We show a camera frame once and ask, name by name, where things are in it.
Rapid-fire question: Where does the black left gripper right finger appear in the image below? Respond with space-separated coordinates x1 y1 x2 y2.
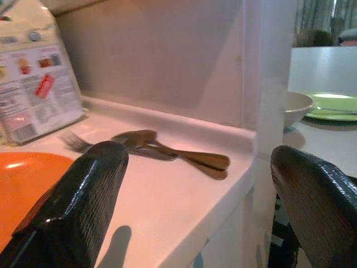
270 145 357 268

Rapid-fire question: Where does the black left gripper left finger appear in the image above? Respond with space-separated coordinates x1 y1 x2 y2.
0 141 130 268

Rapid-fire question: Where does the metal spoon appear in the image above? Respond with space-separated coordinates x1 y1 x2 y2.
111 129 231 170
127 130 229 180

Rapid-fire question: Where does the orange plate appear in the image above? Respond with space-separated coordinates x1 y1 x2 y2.
0 152 75 243

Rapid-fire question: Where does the silver metal fork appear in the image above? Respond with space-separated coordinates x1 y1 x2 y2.
315 105 357 115
59 131 178 162

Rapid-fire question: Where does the green plate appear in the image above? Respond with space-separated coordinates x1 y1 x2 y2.
302 92 357 122

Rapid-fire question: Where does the white bowl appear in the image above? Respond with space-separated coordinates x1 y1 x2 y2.
283 91 315 128

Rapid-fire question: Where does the white cracker bag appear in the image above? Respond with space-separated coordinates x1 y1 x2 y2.
0 0 86 146

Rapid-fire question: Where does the green houseplant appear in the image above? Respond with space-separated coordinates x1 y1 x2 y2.
294 27 340 47

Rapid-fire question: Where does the grey window curtain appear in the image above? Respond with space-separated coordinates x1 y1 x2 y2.
295 0 357 31

